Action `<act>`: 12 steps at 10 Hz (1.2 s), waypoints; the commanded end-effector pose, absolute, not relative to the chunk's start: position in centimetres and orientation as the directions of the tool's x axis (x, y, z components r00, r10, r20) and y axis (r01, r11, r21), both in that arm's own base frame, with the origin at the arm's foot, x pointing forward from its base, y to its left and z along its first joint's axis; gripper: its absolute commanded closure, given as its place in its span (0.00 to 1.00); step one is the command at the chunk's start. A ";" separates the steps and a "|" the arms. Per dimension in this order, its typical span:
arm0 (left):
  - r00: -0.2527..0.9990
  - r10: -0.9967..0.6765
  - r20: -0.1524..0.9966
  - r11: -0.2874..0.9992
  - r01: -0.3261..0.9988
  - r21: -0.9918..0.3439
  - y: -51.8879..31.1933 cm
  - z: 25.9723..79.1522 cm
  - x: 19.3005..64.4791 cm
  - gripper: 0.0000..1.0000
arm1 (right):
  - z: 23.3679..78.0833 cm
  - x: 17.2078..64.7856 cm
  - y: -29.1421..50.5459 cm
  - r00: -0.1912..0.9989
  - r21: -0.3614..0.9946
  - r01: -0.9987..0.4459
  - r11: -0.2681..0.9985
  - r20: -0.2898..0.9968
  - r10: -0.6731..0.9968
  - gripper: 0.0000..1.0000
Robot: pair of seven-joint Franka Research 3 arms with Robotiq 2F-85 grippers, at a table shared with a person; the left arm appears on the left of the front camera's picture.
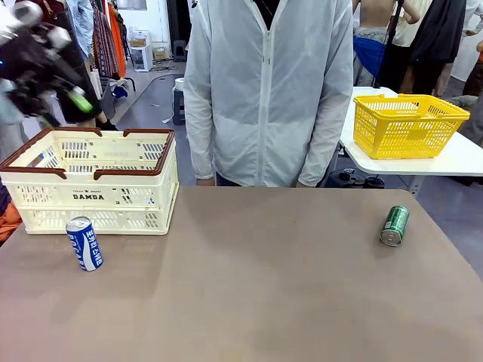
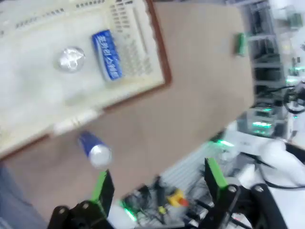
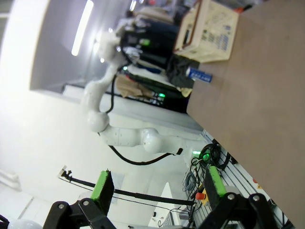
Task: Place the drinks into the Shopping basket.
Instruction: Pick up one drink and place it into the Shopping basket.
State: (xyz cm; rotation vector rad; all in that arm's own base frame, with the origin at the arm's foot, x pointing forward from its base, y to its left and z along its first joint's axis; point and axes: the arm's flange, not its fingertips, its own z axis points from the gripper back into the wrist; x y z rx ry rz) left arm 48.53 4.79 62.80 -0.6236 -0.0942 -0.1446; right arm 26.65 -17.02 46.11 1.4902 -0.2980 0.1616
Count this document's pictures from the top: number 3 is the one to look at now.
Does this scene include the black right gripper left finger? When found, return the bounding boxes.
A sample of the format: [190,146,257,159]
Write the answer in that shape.
[42,168,115,229]

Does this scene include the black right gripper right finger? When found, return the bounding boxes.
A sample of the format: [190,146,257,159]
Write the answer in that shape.
[202,166,282,229]

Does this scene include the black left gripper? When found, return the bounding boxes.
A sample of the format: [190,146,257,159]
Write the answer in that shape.
[166,54,200,89]

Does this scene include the blue white drink can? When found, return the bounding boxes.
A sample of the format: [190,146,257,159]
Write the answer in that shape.
[186,67,214,83]

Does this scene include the long black rod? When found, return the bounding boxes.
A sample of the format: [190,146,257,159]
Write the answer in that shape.
[58,169,196,206]

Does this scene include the black equipment rack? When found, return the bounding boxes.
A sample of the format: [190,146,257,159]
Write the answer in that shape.
[119,14,193,114]

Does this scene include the red emergency stop button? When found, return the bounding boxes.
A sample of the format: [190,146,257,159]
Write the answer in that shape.
[195,188,211,206]

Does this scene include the tan folded cloth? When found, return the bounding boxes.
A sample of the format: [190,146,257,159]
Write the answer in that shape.
[116,75,154,98]

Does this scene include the long ceiling light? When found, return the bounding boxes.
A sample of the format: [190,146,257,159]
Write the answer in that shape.
[71,0,94,57]

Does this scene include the aluminium rail frame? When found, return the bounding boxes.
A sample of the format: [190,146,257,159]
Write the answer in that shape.
[190,133,296,229]

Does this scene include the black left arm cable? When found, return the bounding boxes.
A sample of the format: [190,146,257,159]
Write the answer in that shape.
[97,45,184,166]

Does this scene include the cream basket with brown handles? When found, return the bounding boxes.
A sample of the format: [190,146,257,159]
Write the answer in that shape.
[173,0,239,63]

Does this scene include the tangled cable bundle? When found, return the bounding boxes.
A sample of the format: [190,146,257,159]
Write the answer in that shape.
[182,140,232,208]

